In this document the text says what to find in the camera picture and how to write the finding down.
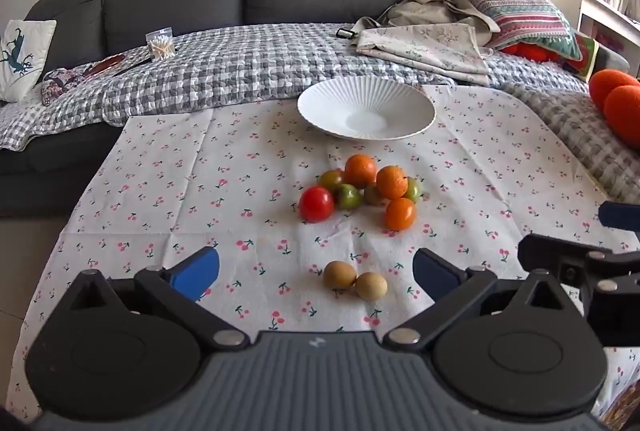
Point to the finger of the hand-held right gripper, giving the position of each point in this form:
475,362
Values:
550,256
622,215

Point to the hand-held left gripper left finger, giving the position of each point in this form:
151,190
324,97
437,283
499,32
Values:
195,273

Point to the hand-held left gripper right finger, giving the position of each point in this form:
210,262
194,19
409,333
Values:
434,272

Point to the brown round fruit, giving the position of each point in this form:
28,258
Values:
371,195
338,275
371,286

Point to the orange mandarin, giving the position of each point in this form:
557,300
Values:
360,170
400,213
391,181

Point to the green tomato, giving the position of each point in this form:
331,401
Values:
348,197
414,189

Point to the red tomato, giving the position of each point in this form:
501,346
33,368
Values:
316,204

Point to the yellow-green tomato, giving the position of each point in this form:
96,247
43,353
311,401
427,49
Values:
330,178

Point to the white ribbed plate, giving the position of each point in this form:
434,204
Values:
365,108

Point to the cherry print cloth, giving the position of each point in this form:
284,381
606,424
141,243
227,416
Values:
200,191

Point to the green and red book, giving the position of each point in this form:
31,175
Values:
582,56

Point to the brown patterned cloth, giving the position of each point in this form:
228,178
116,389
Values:
622,408

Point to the red-orange plush cushion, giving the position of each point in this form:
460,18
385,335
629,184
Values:
530,52

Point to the grey white checked blanket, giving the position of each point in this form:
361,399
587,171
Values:
250,66

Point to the black stick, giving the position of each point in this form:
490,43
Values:
132,66

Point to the folded floral cloth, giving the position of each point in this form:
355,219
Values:
425,48

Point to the red flat case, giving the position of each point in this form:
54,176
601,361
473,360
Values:
104,64

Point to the striped colourful pillow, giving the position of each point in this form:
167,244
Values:
515,13

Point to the bag of cotton swabs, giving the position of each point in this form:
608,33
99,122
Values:
161,45

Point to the floral pouch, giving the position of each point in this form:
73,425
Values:
60,86

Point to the black buckle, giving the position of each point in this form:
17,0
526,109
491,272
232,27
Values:
346,34

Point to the beige fabric bag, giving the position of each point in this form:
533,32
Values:
425,13

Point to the white pillow with blue deer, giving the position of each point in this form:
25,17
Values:
22,58

